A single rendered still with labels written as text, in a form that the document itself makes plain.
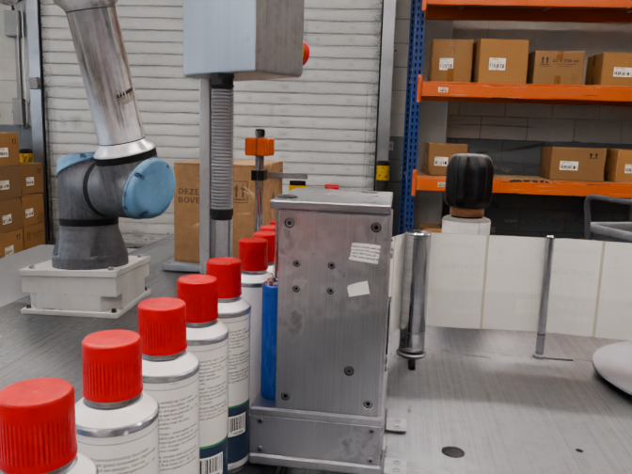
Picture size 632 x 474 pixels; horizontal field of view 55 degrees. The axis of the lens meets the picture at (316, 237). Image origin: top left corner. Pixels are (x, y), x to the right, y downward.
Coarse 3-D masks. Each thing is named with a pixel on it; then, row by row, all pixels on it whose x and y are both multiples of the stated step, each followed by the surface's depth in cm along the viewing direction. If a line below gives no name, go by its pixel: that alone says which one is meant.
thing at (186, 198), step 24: (192, 168) 161; (240, 168) 159; (264, 168) 162; (192, 192) 162; (240, 192) 160; (264, 192) 164; (192, 216) 163; (240, 216) 161; (264, 216) 165; (192, 240) 164
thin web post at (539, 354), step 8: (552, 240) 89; (552, 248) 89; (552, 256) 89; (544, 264) 90; (544, 272) 90; (544, 280) 90; (544, 288) 90; (544, 296) 90; (544, 304) 90; (544, 312) 91; (544, 320) 91; (544, 328) 91; (544, 336) 91; (536, 344) 92; (544, 344) 92; (536, 352) 92
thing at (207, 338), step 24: (192, 288) 48; (216, 288) 50; (192, 312) 49; (216, 312) 50; (192, 336) 48; (216, 336) 49; (216, 360) 49; (216, 384) 50; (216, 408) 50; (216, 432) 50; (216, 456) 51
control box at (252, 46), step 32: (192, 0) 90; (224, 0) 86; (256, 0) 81; (288, 0) 85; (192, 32) 91; (224, 32) 86; (256, 32) 82; (288, 32) 86; (192, 64) 92; (224, 64) 87; (256, 64) 83; (288, 64) 87
